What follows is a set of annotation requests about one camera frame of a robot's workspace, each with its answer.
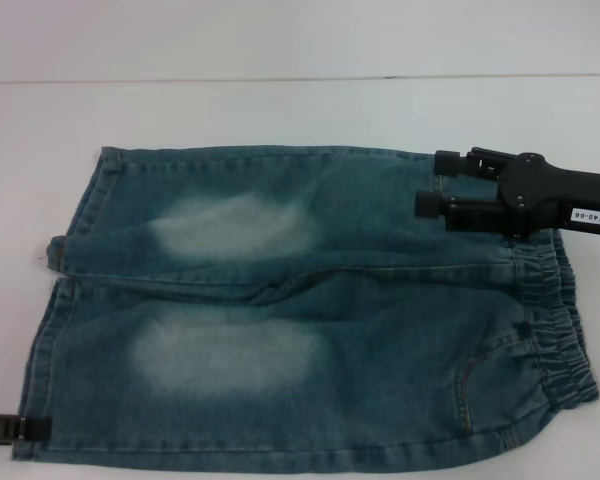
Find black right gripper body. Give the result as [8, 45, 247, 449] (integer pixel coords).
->
[497, 153, 600, 236]

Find blue denim shorts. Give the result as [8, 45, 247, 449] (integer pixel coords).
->
[10, 144, 600, 474]

